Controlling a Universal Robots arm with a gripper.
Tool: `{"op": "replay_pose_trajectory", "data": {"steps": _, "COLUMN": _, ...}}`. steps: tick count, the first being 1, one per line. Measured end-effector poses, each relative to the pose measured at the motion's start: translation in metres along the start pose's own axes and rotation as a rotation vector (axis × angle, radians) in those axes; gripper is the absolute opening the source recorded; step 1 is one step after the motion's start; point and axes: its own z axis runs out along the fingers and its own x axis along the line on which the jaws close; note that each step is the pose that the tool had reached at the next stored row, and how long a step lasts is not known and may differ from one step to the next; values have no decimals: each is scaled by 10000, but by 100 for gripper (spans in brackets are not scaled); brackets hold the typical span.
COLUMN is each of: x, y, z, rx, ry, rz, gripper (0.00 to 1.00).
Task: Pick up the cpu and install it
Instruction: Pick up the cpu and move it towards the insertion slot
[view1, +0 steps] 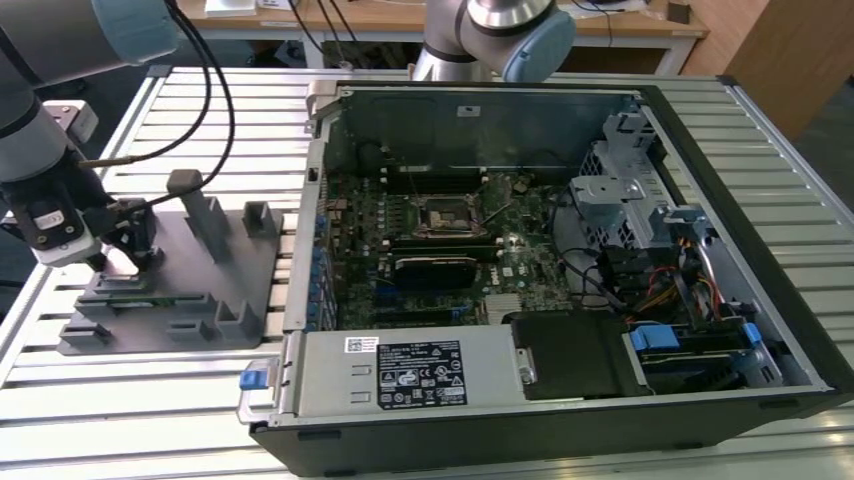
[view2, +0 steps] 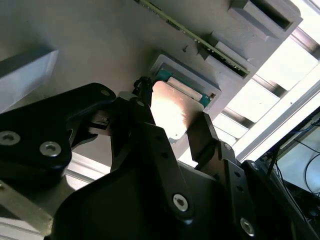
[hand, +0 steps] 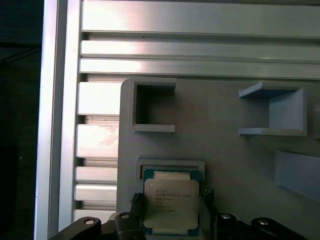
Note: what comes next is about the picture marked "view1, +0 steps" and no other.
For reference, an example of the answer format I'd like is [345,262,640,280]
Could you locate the coloured power wires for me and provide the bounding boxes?
[625,237,726,321]

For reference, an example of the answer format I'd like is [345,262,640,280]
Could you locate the black RAM slot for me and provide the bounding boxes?
[380,177,487,186]
[383,243,503,251]
[383,254,503,262]
[383,237,503,246]
[383,248,503,257]
[380,172,487,181]
[380,183,487,192]
[380,166,487,175]

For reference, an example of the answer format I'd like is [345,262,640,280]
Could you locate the black plastic air shroud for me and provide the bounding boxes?
[509,309,659,401]

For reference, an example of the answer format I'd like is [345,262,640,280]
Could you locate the silver power supply unit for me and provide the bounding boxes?
[269,327,539,419]

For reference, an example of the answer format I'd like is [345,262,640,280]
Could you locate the CPU socket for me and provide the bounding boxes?
[409,192,485,239]

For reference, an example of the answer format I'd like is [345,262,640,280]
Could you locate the black cable brass connector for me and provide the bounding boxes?
[77,0,225,167]

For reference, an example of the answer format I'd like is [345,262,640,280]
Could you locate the silver drive cage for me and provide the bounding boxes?
[565,112,722,251]

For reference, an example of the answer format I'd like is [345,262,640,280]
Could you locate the black graphics card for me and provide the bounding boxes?
[389,255,480,292]

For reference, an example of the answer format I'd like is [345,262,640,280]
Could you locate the black expansion slot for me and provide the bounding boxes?
[371,310,449,325]

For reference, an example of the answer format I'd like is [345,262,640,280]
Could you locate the green motherboard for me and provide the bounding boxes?
[312,167,601,331]

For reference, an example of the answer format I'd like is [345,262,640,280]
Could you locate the grey parts rack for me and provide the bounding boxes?
[56,168,285,357]

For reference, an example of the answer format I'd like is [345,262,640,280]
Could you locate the wooden desk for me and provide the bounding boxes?
[178,0,712,69]

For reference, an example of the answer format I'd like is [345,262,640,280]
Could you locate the black PC case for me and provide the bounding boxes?
[236,74,846,476]

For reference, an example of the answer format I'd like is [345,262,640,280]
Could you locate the hard disk in blue carrier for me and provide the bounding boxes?
[623,319,788,399]

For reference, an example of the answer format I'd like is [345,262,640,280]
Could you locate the green RAM stick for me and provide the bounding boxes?
[74,295,207,309]

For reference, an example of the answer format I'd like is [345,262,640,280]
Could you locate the black cable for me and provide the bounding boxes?
[109,19,240,210]

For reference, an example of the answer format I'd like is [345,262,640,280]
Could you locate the wooden cabinet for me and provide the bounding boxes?
[683,0,854,146]

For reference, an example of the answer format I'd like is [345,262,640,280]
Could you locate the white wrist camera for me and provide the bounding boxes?
[16,195,96,267]

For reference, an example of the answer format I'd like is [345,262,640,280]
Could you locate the silver chipset heatsink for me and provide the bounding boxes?
[484,294,529,320]

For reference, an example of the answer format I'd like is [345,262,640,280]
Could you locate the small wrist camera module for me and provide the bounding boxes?
[40,99,101,147]

